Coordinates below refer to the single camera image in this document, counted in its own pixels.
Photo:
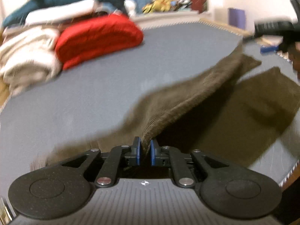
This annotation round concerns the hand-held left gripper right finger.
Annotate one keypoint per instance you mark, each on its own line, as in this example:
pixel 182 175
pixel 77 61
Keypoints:
pixel 152 153

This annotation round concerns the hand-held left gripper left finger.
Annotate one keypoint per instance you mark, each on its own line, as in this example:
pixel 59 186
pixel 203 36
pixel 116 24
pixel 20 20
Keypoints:
pixel 138 152

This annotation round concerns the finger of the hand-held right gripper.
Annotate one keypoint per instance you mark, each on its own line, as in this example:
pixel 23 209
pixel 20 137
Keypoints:
pixel 271 28
pixel 269 49

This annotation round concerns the purple box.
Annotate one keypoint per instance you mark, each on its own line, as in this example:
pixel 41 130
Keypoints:
pixel 236 16

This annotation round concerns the panda plush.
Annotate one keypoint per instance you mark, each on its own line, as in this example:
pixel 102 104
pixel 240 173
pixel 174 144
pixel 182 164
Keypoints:
pixel 184 1

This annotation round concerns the white window ledge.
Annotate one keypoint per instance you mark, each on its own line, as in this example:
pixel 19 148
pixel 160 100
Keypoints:
pixel 175 16

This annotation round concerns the yellow dog plush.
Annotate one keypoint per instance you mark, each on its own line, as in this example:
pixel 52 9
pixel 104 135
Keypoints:
pixel 152 7

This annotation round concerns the red folded quilt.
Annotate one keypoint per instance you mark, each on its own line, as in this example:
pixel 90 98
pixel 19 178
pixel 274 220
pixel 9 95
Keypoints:
pixel 98 37

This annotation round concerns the white mushroom plush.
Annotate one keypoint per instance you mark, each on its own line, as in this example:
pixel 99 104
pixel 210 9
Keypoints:
pixel 130 5

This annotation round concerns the cream folded blanket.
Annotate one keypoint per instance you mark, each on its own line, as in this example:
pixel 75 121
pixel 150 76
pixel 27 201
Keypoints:
pixel 28 54

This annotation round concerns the white folded cloth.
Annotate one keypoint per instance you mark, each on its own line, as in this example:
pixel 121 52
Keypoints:
pixel 63 10

